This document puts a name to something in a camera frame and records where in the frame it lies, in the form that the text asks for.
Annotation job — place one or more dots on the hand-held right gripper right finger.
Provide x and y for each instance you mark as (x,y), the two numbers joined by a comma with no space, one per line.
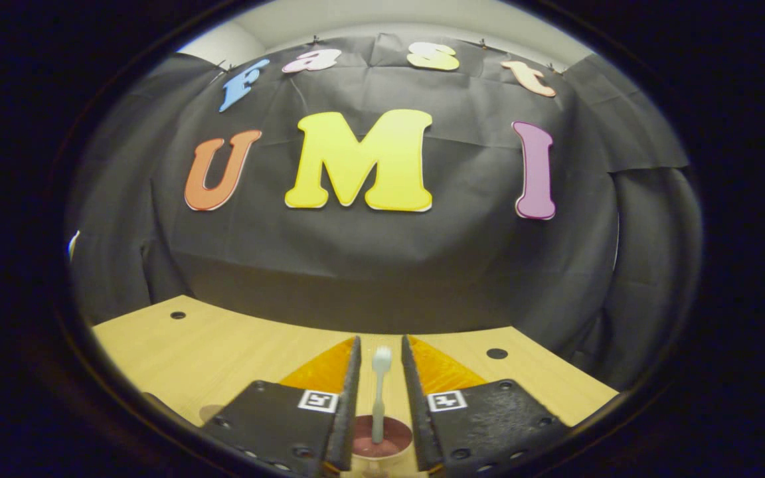
(414,398)

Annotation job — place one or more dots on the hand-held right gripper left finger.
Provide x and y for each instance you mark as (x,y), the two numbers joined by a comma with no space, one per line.
(349,398)

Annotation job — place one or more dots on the beige cup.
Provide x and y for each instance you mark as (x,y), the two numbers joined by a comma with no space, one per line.
(392,438)

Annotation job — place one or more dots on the pale toothbrush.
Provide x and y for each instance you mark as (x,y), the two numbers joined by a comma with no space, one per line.
(381,362)

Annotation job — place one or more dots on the wooden desktop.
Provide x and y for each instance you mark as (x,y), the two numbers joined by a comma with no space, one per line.
(223,345)

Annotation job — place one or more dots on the black backdrop cloth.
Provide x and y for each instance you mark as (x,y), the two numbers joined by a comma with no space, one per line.
(382,265)

